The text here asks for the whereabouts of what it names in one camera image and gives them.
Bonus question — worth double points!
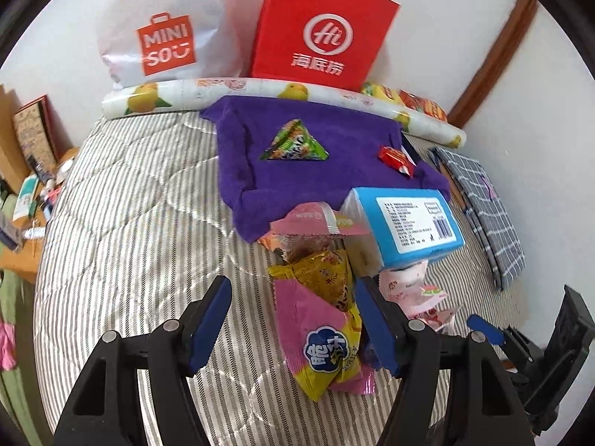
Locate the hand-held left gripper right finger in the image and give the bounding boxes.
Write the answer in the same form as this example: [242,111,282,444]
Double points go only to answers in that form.
[356,276,549,446]

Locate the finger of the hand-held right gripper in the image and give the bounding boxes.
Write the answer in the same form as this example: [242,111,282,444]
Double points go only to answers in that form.
[466,314,540,375]

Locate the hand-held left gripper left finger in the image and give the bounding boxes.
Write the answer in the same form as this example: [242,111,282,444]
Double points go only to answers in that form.
[53,276,233,446]

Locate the white pink printed candy packet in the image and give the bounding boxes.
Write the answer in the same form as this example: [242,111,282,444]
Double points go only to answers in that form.
[377,260,448,317]

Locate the pink and yellow snack packet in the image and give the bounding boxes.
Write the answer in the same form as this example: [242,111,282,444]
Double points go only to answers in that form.
[274,279,376,403]

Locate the yellow triangular snack packet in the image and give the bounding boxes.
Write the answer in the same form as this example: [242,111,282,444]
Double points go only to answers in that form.
[268,249,361,312]

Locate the blue tissue box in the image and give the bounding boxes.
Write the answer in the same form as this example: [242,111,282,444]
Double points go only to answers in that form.
[339,187,466,270]

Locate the blue plaid cloth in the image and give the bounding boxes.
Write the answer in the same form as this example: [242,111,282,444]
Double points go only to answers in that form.
[428,146,526,291]

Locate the pink clear-bottom snack packet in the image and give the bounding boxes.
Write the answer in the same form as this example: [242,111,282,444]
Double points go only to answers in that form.
[258,201,373,265]

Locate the striped grey quilt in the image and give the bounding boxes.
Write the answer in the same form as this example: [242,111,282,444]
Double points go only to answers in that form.
[32,111,528,446]

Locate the small red candy packet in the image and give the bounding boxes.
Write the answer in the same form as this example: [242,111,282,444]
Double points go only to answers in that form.
[377,145,415,178]

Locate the purple towel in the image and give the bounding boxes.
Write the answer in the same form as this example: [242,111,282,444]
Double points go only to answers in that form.
[201,95,451,243]

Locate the green triangular snack packet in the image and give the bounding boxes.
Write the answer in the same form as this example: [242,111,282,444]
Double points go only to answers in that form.
[259,119,329,162]

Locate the wooden desk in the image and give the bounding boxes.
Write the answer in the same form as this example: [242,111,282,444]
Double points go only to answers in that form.
[0,146,82,284]

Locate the red snack bag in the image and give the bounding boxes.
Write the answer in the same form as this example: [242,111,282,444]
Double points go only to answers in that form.
[399,89,449,124]

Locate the yellow snack bag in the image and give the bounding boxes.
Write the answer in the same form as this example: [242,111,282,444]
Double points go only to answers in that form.
[360,81,405,105]

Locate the rolled lemon-print table cover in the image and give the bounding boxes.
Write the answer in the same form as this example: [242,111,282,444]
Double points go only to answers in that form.
[101,77,467,150]

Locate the patterned book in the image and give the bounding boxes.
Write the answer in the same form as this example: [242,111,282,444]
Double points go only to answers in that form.
[12,95,61,168]

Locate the brown wooden door trim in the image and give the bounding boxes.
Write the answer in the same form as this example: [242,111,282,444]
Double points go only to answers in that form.
[448,0,540,128]

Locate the white plastic shopping bag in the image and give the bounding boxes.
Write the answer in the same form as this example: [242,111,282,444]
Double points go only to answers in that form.
[95,0,252,89]

